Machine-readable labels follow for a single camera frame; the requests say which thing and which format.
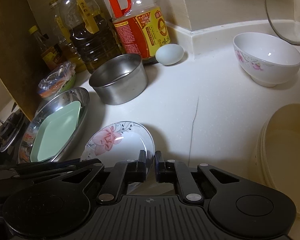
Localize floral ceramic plate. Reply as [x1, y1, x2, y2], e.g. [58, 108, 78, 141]
[81, 121, 155, 173]

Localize green square plastic plate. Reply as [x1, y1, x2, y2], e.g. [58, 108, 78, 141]
[30, 101, 81, 162]

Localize small stainless steel pot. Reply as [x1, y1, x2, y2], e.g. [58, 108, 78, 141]
[89, 54, 148, 105]

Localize plastic wrapped colourful bowls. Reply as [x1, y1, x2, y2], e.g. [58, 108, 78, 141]
[37, 61, 76, 100]

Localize black gas stove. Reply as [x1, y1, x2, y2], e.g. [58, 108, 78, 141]
[0, 109, 30, 165]

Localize large stainless steel basin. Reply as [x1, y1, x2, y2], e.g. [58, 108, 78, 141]
[18, 87, 90, 163]

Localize cream plastic bowl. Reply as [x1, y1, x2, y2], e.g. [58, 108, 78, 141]
[249, 103, 300, 218]

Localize pale blue egg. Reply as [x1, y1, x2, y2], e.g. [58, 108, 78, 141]
[155, 44, 184, 66]

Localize yellow cooking oil bottle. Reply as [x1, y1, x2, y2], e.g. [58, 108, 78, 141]
[49, 0, 87, 73]

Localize dark cooking oil jug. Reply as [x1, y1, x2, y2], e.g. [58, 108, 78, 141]
[60, 0, 122, 74]

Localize white floral ceramic bowl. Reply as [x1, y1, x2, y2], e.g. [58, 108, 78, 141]
[233, 32, 300, 87]

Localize red label soy sauce bottle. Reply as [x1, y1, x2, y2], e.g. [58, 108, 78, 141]
[108, 0, 170, 64]

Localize small yellow cap bottle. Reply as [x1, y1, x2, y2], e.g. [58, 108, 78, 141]
[28, 25, 65, 71]

